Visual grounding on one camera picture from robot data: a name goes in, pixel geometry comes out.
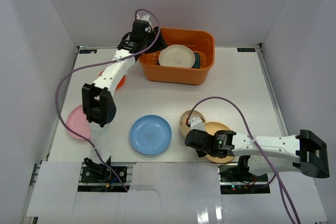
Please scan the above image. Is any tan bear plate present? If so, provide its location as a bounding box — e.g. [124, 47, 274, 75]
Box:
[204, 122, 234, 164]

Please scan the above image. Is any cream bear plate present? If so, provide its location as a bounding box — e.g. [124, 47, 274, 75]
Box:
[158, 45, 195, 68]

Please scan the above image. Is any teal square plate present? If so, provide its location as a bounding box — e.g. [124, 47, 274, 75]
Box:
[192, 52, 207, 69]

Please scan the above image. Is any orange round plate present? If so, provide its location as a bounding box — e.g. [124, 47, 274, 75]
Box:
[99, 71, 125, 89]

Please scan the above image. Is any blue bear plate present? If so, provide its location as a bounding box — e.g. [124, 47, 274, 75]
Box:
[130, 115, 172, 156]

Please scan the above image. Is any pink round plate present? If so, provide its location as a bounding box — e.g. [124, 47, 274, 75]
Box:
[66, 105, 91, 138]

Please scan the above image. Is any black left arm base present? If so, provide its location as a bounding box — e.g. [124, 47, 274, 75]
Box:
[78, 158, 130, 193]

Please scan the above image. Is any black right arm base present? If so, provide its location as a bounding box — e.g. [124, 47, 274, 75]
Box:
[218, 156, 270, 195]

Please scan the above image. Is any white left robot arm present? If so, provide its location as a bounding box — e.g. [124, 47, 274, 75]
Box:
[82, 17, 167, 182]

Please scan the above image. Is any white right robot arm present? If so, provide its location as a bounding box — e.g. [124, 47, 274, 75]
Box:
[185, 129, 330, 182]

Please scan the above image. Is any orange plastic bin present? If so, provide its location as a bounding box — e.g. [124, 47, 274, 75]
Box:
[138, 28, 215, 86]

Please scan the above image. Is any small cream patterned plate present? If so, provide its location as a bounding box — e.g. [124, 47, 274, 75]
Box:
[179, 110, 206, 137]

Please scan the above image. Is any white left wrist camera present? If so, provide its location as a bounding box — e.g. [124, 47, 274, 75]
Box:
[135, 14, 153, 29]

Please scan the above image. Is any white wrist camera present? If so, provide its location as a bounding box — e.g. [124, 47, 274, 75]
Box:
[186, 116, 206, 132]
[135, 14, 153, 29]

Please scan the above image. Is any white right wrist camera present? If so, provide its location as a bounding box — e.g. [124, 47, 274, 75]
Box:
[186, 116, 206, 132]

